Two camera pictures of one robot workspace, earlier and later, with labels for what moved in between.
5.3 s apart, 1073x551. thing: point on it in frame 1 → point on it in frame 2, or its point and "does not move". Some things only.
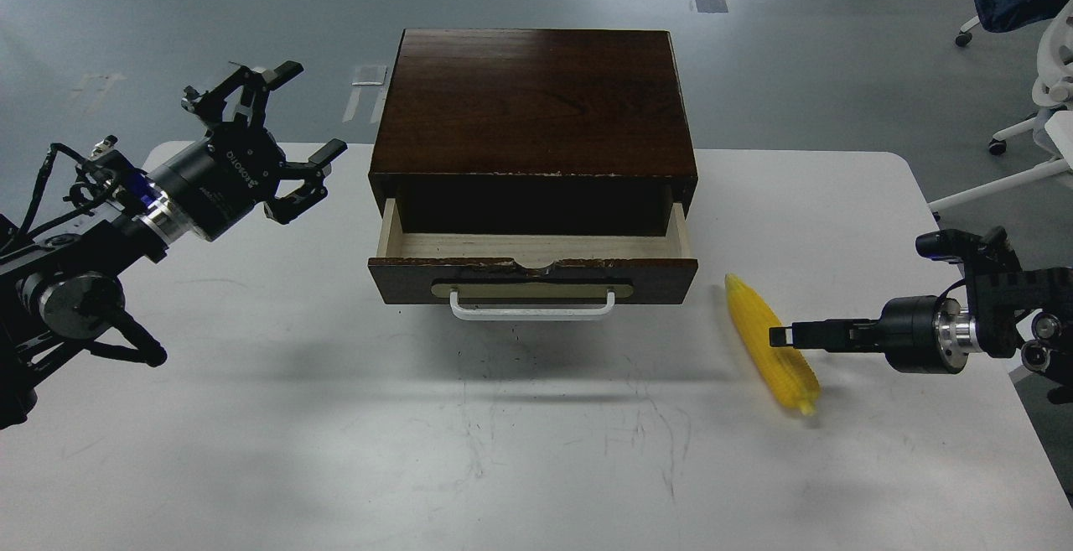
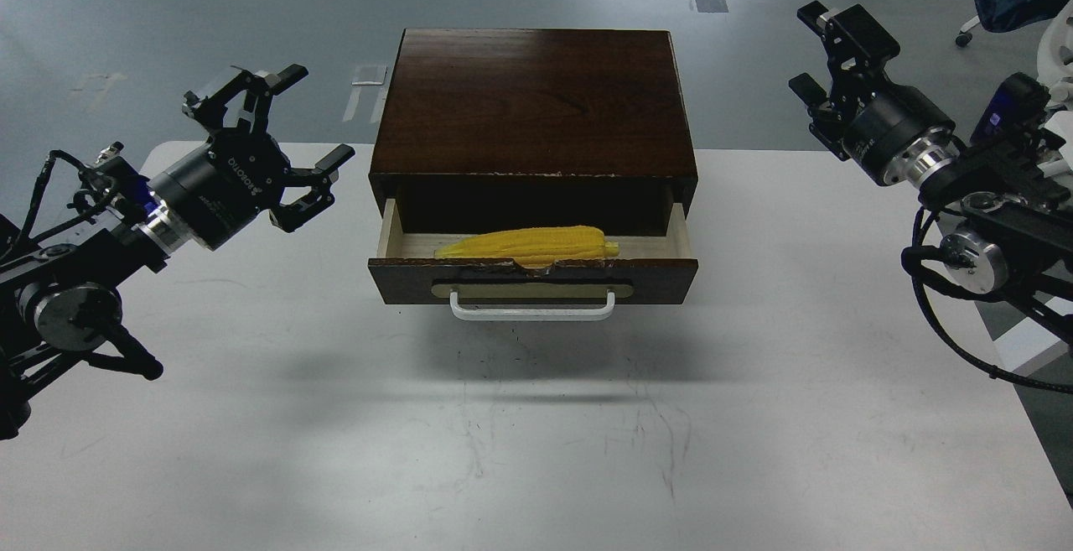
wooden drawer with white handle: [531, 276] does not move
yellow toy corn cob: [790, 368] → [535, 248]
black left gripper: [215, 181] does not move
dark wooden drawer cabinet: [533, 132] does not move
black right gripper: [919, 335] → [895, 134]
